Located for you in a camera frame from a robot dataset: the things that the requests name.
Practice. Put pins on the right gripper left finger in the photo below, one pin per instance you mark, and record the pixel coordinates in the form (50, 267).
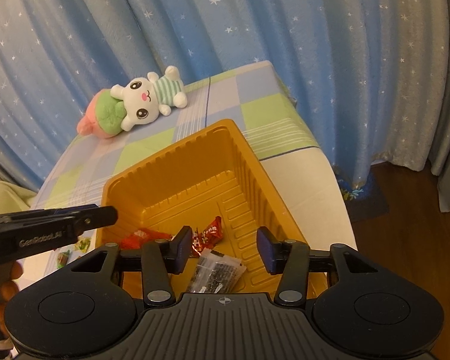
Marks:
(161, 258)

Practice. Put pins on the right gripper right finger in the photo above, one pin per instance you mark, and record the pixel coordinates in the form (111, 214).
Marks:
(290, 259)

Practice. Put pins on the green snack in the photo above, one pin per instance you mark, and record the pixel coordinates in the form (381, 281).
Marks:
(62, 259)

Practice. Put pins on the yellow green candy packet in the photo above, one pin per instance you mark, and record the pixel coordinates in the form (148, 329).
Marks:
(83, 244)

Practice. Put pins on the person's left hand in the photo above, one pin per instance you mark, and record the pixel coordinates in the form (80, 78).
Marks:
(8, 290)

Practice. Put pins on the red snack packet in tray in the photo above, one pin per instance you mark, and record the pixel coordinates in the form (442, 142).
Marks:
(139, 237)

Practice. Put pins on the pale yellow cushion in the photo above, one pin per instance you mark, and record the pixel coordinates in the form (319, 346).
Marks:
(14, 198)

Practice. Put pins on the clear dark snack packet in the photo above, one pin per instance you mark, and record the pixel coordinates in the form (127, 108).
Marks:
(215, 273)

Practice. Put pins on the red candy wrapper in tray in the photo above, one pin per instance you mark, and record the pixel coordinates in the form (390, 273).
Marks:
(208, 238)

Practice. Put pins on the checkered tablecloth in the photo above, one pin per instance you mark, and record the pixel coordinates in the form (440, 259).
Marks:
(254, 97)

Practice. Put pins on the orange plastic tray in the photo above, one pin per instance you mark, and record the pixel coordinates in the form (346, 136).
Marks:
(211, 173)

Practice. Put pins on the white bunny carrot plush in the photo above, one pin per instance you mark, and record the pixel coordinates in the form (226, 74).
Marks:
(140, 102)

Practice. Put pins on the grey curtain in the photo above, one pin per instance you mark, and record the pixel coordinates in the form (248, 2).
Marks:
(418, 132)

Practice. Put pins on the blue star curtain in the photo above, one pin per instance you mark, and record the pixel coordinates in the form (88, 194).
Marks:
(368, 75)

